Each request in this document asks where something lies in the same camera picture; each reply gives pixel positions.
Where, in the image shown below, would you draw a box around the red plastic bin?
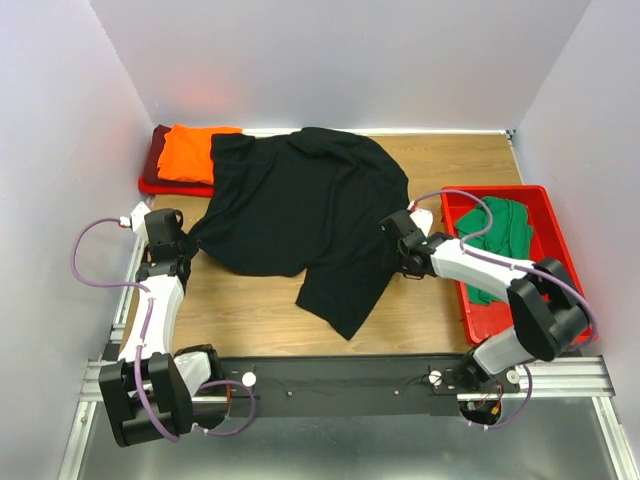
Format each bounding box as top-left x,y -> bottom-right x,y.
441,185 -> 582,345

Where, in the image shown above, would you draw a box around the aluminium frame rail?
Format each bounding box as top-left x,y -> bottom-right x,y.
79,357 -> 616,402

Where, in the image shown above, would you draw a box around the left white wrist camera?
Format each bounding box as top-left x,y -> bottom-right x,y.
117,202 -> 151,242

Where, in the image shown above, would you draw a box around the orange folded t shirt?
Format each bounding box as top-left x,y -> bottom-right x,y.
157,124 -> 243,186

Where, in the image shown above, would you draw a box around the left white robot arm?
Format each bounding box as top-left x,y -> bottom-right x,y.
98,203 -> 222,447

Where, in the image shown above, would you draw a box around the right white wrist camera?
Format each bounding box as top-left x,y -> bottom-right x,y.
408,201 -> 434,237

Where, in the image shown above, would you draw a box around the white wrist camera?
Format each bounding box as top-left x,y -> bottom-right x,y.
408,201 -> 434,237
117,202 -> 151,242

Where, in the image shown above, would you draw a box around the green t shirt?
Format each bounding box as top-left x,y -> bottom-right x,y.
453,196 -> 535,306

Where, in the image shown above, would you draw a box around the black t shirt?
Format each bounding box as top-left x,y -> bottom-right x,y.
188,127 -> 409,340

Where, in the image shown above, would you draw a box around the red folded t shirt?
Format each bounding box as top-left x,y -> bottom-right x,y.
137,175 -> 214,198

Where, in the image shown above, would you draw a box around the maroon folded t shirt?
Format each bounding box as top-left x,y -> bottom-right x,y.
142,125 -> 171,184

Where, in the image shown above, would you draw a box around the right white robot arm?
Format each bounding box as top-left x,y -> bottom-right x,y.
380,209 -> 591,392

